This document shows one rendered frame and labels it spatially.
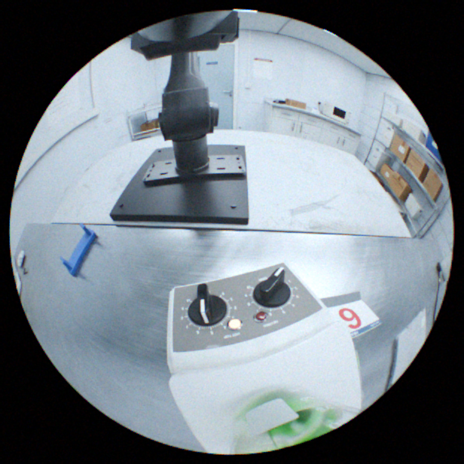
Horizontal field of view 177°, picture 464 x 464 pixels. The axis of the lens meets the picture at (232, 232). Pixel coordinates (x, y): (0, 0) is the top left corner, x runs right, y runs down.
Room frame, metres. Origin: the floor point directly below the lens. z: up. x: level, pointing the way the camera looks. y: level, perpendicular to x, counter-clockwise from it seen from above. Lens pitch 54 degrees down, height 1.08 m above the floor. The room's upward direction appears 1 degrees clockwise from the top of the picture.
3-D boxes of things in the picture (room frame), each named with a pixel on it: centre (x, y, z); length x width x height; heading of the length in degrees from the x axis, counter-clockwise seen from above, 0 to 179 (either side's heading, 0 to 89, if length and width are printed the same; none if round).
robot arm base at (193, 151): (0.27, 0.08, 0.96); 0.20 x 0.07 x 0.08; 96
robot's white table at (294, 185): (0.38, 0.03, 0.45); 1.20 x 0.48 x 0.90; 89
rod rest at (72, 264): (0.07, 0.29, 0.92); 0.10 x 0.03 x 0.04; 163
